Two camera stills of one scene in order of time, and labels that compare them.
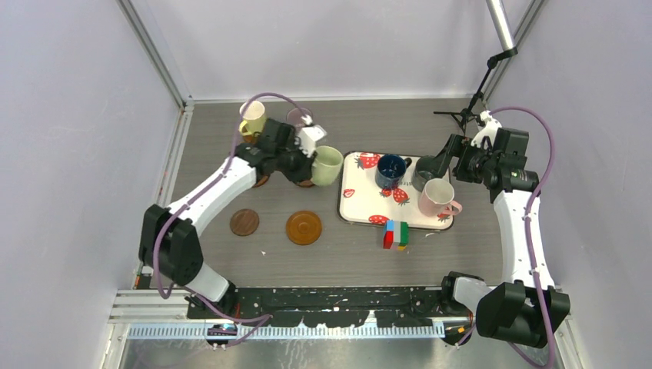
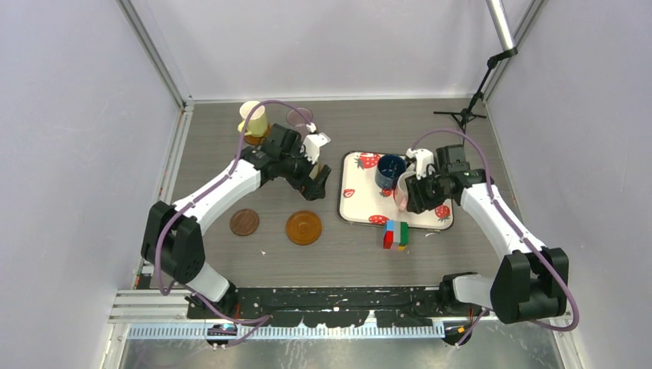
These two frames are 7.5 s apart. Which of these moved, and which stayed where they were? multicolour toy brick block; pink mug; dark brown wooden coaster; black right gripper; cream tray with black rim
Moved: pink mug; black right gripper
Stayed: dark brown wooden coaster; multicolour toy brick block; cream tray with black rim
